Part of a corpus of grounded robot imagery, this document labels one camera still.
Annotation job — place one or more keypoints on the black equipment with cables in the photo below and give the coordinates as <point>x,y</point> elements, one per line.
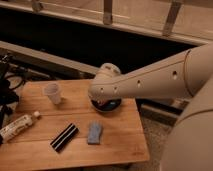
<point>7,92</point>

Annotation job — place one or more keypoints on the white plastic bottle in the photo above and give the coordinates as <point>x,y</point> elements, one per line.
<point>17,126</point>

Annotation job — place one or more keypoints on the black round plate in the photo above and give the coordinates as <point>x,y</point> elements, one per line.
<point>106,106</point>

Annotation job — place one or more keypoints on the black white striped block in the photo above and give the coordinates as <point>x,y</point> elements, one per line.
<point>64,137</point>

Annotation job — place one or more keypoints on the metal window frame rail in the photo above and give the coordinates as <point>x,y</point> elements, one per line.
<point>189,21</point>

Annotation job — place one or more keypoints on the blue sponge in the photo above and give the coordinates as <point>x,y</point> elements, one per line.
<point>94,134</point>

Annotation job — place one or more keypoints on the translucent plastic cup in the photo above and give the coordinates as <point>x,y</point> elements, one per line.
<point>52,91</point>

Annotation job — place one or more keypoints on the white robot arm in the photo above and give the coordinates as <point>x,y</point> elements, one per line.
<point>186,75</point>

